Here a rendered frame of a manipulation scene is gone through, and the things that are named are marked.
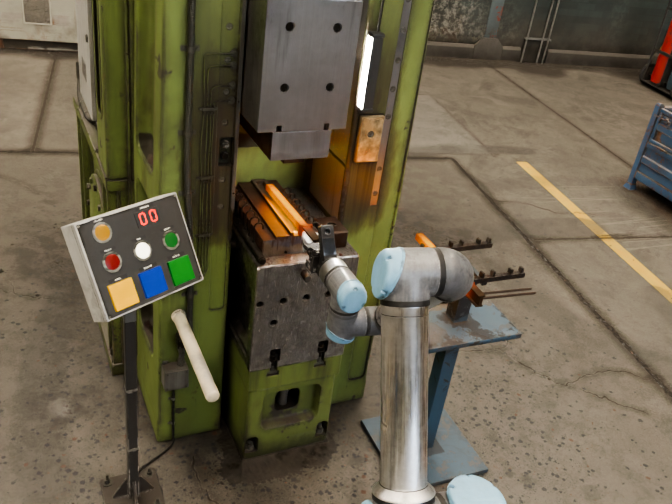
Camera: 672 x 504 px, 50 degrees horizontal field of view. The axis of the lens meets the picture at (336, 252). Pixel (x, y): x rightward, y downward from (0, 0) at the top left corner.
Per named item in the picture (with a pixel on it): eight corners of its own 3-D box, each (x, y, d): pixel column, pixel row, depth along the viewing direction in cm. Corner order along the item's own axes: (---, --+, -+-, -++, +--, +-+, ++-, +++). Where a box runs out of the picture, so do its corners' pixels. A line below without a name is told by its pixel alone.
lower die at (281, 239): (315, 251, 250) (318, 229, 246) (261, 257, 242) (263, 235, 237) (274, 197, 282) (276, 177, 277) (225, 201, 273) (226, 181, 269)
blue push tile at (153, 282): (168, 289, 208) (160, 265, 206) (147, 298, 203) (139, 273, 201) (165, 289, 209) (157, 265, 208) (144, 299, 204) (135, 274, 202)
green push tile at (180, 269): (195, 278, 215) (188, 254, 213) (175, 286, 210) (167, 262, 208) (192, 278, 216) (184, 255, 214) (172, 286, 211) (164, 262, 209)
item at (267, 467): (357, 473, 285) (357, 470, 284) (215, 511, 261) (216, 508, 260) (318, 406, 315) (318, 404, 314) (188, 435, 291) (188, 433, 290)
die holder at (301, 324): (343, 354, 274) (360, 255, 251) (249, 372, 258) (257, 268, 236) (290, 276, 316) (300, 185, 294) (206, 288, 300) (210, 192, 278)
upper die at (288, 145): (328, 157, 232) (331, 129, 227) (270, 161, 224) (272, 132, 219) (282, 111, 264) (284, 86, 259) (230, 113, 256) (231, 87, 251)
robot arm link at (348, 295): (338, 318, 209) (342, 290, 203) (321, 294, 218) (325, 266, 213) (366, 313, 212) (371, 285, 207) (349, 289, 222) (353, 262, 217)
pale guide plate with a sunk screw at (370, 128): (377, 161, 256) (385, 116, 248) (355, 163, 252) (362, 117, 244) (375, 159, 258) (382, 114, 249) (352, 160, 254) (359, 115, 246)
